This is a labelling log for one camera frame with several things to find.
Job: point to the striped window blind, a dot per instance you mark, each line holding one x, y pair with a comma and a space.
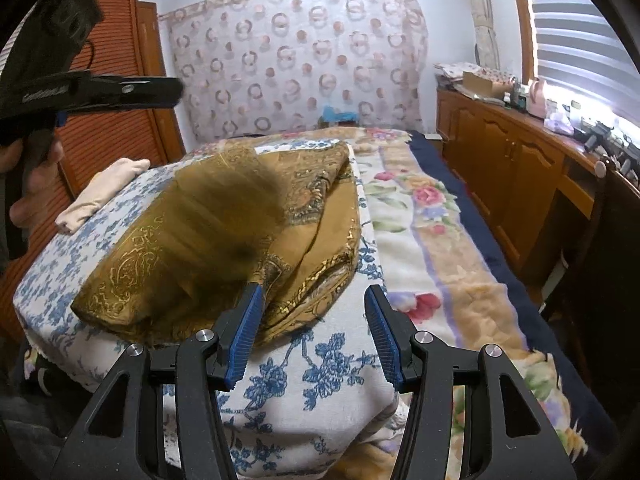
575, 35

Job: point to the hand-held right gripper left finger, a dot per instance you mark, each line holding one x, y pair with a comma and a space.
245, 335

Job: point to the pink container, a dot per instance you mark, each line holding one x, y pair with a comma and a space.
538, 97

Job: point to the colourful floral blanket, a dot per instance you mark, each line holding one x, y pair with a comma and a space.
450, 270

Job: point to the person's left hand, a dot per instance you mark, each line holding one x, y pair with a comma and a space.
42, 175

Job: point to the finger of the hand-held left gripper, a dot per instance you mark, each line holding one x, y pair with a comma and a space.
140, 91

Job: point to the navy bed sheet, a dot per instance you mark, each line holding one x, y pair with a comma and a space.
480, 210

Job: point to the beige pillow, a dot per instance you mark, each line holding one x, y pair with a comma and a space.
95, 200

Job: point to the wooden louvered wardrobe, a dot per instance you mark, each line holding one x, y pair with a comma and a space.
100, 150

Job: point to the brown gold patterned shirt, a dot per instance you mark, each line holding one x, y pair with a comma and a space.
320, 200

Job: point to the cardboard box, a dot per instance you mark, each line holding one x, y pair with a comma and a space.
487, 85

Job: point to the wooden sideboard cabinet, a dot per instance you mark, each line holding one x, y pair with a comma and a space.
500, 150

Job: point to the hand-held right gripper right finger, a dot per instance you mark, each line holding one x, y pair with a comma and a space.
385, 340

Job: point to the white blue floral cloth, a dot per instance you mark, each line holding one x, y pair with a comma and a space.
300, 400

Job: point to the dark wooden chair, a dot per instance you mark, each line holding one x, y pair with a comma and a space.
610, 270

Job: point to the blue plastic item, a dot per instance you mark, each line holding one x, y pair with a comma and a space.
339, 115

